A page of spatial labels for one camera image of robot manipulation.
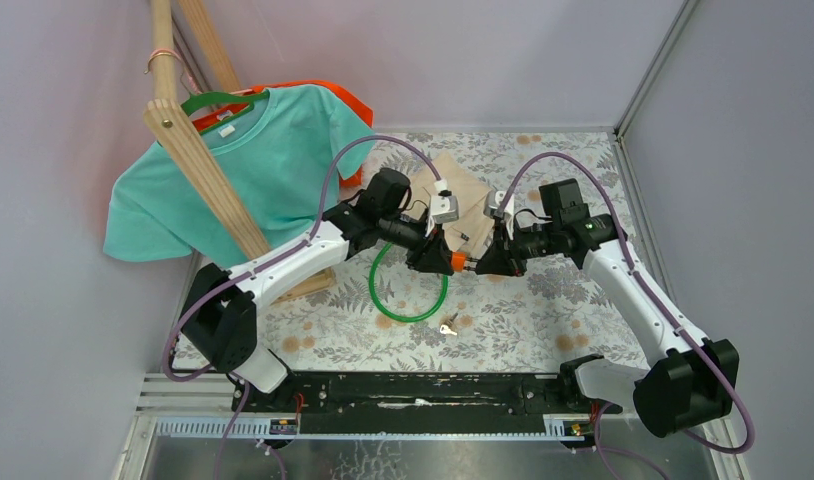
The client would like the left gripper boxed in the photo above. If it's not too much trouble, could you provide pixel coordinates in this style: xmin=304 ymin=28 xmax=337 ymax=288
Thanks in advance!
xmin=377 ymin=211 xmax=454 ymax=275

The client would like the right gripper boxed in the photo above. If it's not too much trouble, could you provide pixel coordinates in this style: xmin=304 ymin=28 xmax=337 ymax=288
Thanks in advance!
xmin=474 ymin=215 xmax=559 ymax=278

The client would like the orange black small lock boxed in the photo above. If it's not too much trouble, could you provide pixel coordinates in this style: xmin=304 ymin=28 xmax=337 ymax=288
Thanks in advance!
xmin=450 ymin=251 xmax=477 ymax=273

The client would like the green cable lock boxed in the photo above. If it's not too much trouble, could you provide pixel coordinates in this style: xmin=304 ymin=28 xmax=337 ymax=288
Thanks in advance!
xmin=367 ymin=243 xmax=449 ymax=324

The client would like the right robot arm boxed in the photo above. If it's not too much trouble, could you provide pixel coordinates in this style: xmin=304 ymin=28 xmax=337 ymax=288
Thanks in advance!
xmin=475 ymin=180 xmax=739 ymax=438

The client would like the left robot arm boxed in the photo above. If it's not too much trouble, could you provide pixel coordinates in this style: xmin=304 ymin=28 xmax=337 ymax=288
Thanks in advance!
xmin=181 ymin=168 xmax=458 ymax=411

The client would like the folded beige cloth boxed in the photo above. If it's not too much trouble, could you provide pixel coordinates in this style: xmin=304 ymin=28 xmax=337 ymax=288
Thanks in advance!
xmin=405 ymin=152 xmax=494 ymax=259

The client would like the floral table mat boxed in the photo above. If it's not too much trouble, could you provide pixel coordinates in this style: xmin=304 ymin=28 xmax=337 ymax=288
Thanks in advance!
xmin=257 ymin=132 xmax=646 ymax=372

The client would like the orange garment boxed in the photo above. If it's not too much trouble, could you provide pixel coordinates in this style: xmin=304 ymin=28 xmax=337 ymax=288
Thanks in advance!
xmin=201 ymin=82 xmax=373 ymax=189

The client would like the teal t-shirt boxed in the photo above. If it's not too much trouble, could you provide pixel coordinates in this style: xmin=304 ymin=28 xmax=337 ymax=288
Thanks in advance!
xmin=103 ymin=84 xmax=373 ymax=267

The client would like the green clothes hanger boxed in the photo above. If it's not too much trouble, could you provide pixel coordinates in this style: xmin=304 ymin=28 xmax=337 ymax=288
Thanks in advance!
xmin=181 ymin=89 xmax=270 ymax=133

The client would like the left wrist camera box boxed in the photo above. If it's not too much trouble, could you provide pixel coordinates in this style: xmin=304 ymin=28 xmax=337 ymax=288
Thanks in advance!
xmin=428 ymin=192 xmax=460 ymax=225

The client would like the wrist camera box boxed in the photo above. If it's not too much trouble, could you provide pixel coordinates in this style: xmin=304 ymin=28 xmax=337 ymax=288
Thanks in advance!
xmin=483 ymin=190 xmax=515 ymax=221
xmin=428 ymin=192 xmax=460 ymax=225

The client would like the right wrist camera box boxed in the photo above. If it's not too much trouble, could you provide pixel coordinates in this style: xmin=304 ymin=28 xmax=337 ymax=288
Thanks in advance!
xmin=483 ymin=190 xmax=515 ymax=221

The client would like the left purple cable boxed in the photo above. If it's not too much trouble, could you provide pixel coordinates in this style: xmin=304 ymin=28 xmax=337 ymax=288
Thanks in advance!
xmin=161 ymin=135 xmax=448 ymax=480

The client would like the purple cable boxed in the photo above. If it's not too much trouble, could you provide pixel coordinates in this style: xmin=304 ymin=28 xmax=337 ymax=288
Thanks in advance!
xmin=496 ymin=152 xmax=757 ymax=480
xmin=161 ymin=135 xmax=448 ymax=480

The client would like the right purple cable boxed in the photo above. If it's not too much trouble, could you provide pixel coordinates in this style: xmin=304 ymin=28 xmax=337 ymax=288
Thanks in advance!
xmin=496 ymin=152 xmax=757 ymax=480

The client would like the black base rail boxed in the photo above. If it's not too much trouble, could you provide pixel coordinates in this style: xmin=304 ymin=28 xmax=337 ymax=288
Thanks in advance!
xmin=231 ymin=371 xmax=602 ymax=439

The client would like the wooden rack frame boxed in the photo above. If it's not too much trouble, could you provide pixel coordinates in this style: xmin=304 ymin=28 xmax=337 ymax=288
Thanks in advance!
xmin=143 ymin=0 xmax=337 ymax=303

